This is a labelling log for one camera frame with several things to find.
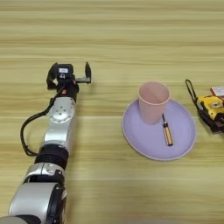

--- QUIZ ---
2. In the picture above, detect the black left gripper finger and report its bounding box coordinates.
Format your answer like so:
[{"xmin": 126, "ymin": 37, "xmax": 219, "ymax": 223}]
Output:
[
  {"xmin": 45, "ymin": 63, "xmax": 59, "ymax": 91},
  {"xmin": 84, "ymin": 61, "xmax": 93, "ymax": 84}
]

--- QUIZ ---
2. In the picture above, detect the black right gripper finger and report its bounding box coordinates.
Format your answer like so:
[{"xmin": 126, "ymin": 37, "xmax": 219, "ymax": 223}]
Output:
[{"xmin": 199, "ymin": 111, "xmax": 224, "ymax": 135}]

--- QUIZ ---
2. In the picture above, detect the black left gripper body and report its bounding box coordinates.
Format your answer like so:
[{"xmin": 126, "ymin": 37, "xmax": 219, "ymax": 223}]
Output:
[{"xmin": 52, "ymin": 73, "xmax": 92, "ymax": 102}]

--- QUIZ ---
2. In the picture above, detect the yellow tape measure with strap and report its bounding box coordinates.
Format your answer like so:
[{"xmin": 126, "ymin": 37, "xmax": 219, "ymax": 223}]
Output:
[{"xmin": 185, "ymin": 79, "xmax": 224, "ymax": 123}]

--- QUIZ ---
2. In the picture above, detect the screwdriver with amber handle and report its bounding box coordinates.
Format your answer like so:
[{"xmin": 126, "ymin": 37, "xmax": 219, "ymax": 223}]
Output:
[{"xmin": 161, "ymin": 113, "xmax": 174, "ymax": 147}]

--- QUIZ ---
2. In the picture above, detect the pink plastic cup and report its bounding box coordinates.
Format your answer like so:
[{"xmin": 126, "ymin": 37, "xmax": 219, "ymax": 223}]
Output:
[{"xmin": 138, "ymin": 81, "xmax": 171, "ymax": 126}]

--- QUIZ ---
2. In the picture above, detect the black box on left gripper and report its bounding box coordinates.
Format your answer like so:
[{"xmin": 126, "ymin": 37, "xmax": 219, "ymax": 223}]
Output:
[{"xmin": 52, "ymin": 63, "xmax": 74, "ymax": 80}]

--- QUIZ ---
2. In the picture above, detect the small red white box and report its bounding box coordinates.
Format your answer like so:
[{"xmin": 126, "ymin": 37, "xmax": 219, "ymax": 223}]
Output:
[{"xmin": 210, "ymin": 86, "xmax": 224, "ymax": 98}]

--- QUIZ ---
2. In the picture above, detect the purple plastic plate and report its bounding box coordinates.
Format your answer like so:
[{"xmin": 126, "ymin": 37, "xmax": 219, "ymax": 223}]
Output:
[{"xmin": 122, "ymin": 98, "xmax": 197, "ymax": 162}]

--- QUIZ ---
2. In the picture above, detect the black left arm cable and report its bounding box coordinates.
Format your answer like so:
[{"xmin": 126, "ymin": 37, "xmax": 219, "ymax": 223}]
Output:
[{"xmin": 19, "ymin": 88, "xmax": 64, "ymax": 158}]

